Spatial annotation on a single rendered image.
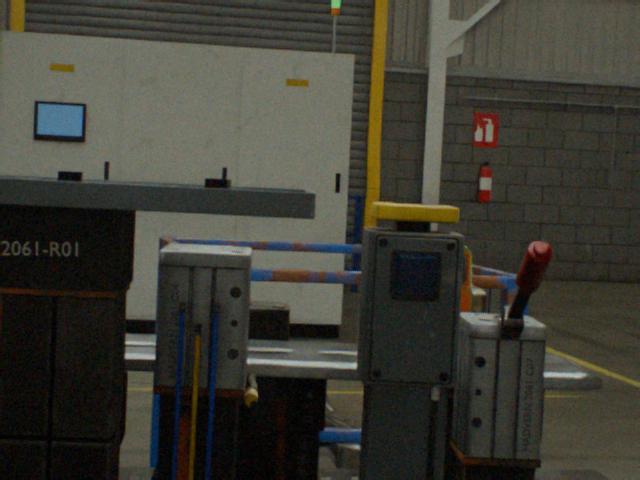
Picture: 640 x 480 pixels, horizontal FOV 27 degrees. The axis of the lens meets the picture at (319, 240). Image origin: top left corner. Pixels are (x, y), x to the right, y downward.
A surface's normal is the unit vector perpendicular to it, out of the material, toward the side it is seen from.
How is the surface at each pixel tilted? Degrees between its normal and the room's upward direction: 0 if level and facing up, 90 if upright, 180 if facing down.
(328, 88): 90
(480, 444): 90
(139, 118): 90
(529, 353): 90
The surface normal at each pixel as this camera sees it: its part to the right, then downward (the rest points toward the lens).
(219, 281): 0.04, 0.05
